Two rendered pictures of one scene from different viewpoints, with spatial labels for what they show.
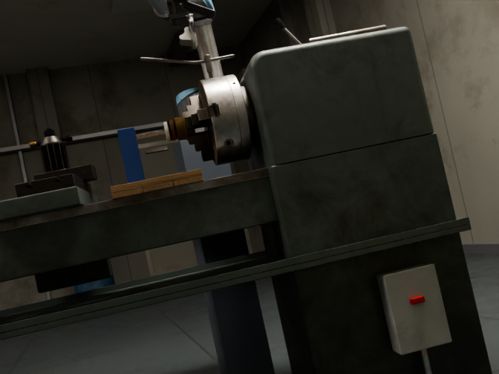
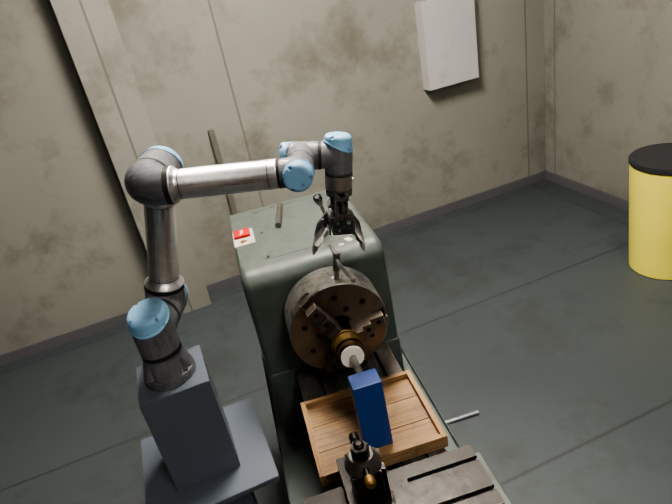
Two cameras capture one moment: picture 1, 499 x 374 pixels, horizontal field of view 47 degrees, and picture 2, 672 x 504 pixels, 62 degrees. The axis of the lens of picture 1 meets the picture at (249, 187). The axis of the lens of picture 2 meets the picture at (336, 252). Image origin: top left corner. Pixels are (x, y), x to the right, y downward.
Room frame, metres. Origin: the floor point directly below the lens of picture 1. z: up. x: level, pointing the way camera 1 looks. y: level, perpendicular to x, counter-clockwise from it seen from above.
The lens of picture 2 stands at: (2.03, 1.53, 2.08)
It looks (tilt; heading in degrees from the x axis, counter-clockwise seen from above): 27 degrees down; 271
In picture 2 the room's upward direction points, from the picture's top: 12 degrees counter-clockwise
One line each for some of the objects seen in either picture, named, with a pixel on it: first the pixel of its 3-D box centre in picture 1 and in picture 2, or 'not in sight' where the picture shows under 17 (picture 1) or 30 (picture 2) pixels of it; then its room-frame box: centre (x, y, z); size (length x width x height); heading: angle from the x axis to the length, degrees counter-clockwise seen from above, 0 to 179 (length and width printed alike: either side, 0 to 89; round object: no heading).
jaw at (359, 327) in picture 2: (201, 117); (369, 322); (1.99, 0.11, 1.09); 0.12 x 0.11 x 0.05; 9
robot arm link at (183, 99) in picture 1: (191, 105); (153, 326); (2.60, 0.18, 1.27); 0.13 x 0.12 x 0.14; 86
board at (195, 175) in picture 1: (158, 188); (369, 423); (2.05, 0.32, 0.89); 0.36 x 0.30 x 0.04; 9
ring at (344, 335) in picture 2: (180, 128); (347, 346); (2.07, 0.20, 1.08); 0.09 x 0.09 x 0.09; 9
